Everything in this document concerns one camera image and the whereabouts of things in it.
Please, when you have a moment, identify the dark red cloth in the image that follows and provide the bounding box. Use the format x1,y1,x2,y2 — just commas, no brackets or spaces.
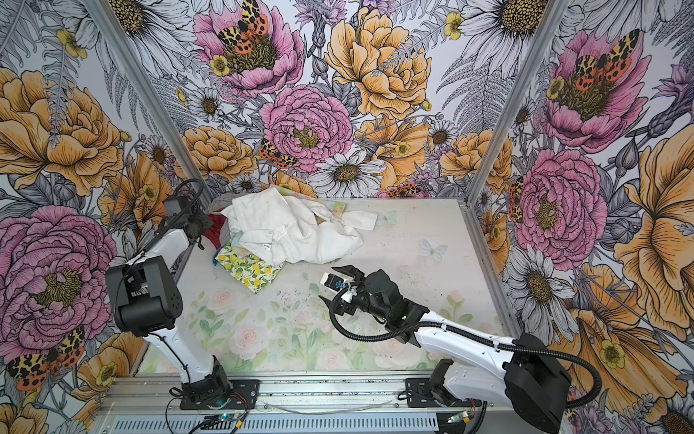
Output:
204,213,226,249

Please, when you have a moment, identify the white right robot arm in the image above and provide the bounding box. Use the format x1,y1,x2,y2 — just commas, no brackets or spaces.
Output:
321,266,571,433

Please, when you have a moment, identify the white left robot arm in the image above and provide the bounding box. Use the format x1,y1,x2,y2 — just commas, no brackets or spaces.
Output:
106,195,231,409

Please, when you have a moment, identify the lemon print cloth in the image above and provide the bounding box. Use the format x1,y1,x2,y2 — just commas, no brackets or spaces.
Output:
214,242,284,294

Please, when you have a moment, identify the white button shirt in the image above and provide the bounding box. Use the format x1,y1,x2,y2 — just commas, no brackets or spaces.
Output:
222,187,378,265

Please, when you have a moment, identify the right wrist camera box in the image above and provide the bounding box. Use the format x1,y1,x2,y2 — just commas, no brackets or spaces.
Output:
320,273,347,292

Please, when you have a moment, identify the aluminium floor edge rail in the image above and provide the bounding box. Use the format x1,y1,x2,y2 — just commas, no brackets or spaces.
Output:
457,199,522,337

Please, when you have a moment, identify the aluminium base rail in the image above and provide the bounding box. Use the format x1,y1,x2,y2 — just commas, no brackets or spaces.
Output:
91,371,535,433

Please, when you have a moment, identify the aluminium corner post left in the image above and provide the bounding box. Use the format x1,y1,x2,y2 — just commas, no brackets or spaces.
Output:
85,1,213,207

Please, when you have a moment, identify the aluminium corner post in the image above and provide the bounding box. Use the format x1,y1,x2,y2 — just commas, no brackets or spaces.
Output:
464,0,569,208
85,1,213,207

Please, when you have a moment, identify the black corrugated cable hose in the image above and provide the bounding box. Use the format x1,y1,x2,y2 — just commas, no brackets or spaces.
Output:
327,286,603,409

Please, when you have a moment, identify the aluminium corner post right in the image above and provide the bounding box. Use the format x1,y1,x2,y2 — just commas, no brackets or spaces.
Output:
464,0,569,208

